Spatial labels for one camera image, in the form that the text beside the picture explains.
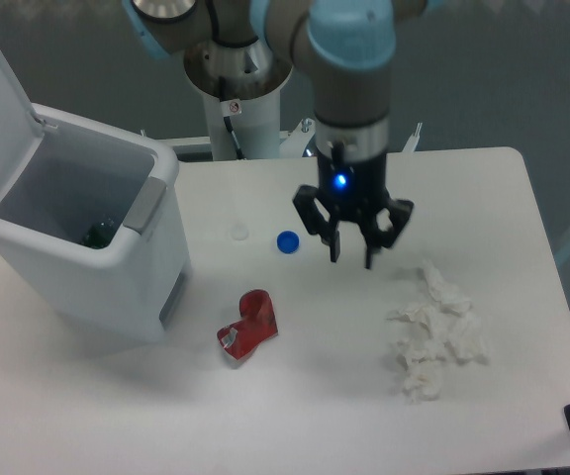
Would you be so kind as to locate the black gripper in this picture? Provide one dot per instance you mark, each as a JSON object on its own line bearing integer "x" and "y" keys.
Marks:
{"x": 350, "y": 191}

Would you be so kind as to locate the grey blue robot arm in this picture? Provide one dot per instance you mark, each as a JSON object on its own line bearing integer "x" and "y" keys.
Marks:
{"x": 345, "y": 48}

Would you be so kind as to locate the blue bottle cap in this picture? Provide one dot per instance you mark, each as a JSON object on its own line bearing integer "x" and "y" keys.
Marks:
{"x": 288, "y": 242}

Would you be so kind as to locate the crushed red can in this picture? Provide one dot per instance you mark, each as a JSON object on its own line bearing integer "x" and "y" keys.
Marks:
{"x": 255, "y": 325}

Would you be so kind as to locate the white trash can body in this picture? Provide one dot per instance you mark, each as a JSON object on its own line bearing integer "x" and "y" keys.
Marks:
{"x": 83, "y": 173}

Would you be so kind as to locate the crumpled white tissue paper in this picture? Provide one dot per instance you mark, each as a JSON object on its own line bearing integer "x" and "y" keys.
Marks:
{"x": 438, "y": 329}

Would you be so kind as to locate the white table bracket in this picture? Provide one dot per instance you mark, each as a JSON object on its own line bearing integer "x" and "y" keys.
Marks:
{"x": 413, "y": 140}
{"x": 300, "y": 142}

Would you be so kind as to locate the white table bracket right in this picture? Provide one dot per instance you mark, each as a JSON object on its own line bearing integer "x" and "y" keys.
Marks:
{"x": 413, "y": 140}

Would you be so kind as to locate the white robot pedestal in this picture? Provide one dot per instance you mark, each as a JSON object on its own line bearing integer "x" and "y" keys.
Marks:
{"x": 243, "y": 123}

